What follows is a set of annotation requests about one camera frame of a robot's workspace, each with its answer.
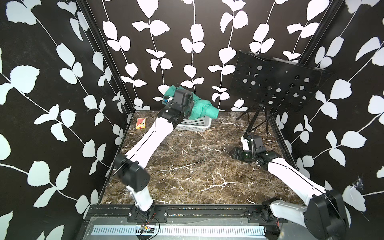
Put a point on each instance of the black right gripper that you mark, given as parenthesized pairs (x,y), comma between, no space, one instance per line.
(237,153)

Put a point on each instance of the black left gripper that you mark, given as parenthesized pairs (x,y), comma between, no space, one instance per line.
(187,116)

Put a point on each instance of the green long pants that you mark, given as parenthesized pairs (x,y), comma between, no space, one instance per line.
(201,107)

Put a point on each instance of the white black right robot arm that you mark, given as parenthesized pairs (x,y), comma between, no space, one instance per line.
(323,213)

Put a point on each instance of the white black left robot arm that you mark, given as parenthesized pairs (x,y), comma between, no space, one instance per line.
(131,166)

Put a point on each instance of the white plastic perforated basket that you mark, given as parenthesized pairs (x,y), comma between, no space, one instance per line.
(198,125)

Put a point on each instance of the yellow red playing card box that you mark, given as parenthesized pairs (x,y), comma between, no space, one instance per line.
(141,123)

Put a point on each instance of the black perforated music stand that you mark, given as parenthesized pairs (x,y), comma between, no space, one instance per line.
(274,85)

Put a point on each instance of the small green circuit board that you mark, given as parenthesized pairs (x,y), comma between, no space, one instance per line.
(146,230)

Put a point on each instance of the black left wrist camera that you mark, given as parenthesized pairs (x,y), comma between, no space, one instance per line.
(180,100)

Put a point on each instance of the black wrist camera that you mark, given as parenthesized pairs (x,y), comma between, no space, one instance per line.
(253,144)
(180,100)

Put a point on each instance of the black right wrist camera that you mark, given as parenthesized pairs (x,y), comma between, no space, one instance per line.
(253,144)

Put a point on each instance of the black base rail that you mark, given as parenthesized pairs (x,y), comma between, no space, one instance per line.
(260,214)

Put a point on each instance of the white slotted cable duct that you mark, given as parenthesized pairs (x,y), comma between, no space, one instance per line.
(189,231)

